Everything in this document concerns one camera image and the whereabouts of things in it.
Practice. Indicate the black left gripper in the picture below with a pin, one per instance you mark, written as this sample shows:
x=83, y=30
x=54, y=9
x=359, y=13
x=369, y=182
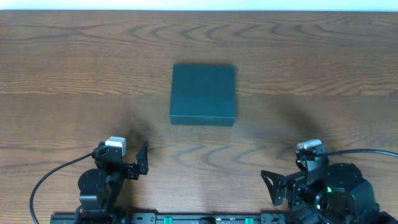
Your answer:
x=129, y=170

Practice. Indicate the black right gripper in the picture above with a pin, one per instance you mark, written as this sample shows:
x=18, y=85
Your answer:
x=288, y=188

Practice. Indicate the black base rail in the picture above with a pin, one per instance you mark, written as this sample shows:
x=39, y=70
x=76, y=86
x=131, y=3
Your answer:
x=152, y=218

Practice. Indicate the black gift box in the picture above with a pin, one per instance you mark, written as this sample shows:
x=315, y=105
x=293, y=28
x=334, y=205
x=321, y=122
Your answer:
x=203, y=95

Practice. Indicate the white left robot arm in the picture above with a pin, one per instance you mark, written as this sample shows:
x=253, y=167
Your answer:
x=100, y=187

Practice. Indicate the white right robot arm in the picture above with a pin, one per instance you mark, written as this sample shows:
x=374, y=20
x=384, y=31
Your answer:
x=321, y=192

